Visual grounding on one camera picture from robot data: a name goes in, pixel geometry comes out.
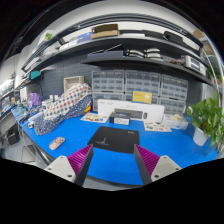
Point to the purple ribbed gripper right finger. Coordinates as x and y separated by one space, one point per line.
153 167

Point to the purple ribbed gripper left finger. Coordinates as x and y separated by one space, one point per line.
73 168

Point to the black mouse pad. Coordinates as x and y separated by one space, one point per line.
115 139

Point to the printed leaflet right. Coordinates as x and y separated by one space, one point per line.
155 127

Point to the printed leaflet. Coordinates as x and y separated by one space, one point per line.
93 117
155 127

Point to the clear plastic container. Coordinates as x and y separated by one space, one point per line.
175 121

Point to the printed leaflet left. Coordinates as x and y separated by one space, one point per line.
93 117

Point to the white keyboard box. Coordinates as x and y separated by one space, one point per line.
137 111

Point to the small black box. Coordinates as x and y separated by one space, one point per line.
119 118

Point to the checkered and dotted cloth bundle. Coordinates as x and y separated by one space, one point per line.
72 103

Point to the yellow card label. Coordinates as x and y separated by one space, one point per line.
142 97

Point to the green potted plant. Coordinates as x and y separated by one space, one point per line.
208 120

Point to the grey drawer organizer cabinets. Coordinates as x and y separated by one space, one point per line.
119 85

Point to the purple plastic bag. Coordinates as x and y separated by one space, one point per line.
34 99

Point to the white woven basket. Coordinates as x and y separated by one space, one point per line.
71 81

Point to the dark metal shelf unit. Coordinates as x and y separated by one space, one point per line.
146 39

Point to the brown cardboard box on shelf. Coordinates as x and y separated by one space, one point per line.
106 30

